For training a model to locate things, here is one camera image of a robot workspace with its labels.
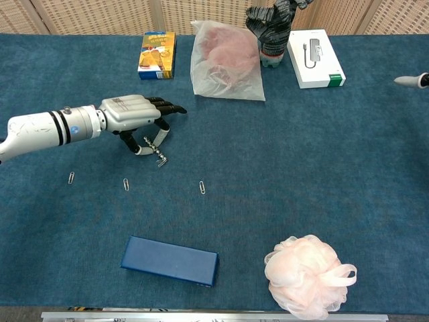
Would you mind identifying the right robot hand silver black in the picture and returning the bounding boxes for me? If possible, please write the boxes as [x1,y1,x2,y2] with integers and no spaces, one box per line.
[393,72,429,90]

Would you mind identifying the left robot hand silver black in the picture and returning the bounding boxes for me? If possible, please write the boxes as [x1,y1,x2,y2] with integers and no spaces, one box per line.
[99,95,188,157]

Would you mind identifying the silver metal bead chain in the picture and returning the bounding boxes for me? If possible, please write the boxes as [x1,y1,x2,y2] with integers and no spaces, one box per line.
[143,136,168,162]

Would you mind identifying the yellow snack box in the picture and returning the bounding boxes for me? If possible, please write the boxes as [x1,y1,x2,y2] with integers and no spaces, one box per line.
[137,32,177,81]

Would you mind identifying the white USB hub box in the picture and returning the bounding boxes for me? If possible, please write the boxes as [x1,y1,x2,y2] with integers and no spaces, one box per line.
[287,29,347,90]

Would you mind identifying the wicker folding screen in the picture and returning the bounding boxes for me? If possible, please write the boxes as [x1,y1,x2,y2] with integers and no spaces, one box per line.
[0,0,429,36]

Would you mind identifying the white bag with pink mesh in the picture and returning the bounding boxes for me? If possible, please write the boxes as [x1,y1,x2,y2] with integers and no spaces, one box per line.
[190,19,266,102]

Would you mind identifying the clear plastic bottle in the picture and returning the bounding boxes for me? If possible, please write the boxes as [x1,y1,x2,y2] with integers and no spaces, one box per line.
[260,50,286,68]

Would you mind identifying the blue felt table cover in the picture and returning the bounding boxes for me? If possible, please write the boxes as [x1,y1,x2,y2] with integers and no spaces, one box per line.
[0,32,429,311]

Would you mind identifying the grey knit work glove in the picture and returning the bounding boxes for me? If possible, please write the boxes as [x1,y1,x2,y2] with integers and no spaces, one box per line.
[245,0,314,57]

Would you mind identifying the blue rectangular box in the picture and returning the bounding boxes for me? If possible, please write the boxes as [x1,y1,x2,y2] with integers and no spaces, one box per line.
[120,235,220,288]

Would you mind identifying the pink mesh bath pouf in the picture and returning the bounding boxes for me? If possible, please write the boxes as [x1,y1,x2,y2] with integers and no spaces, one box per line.
[263,234,358,321]

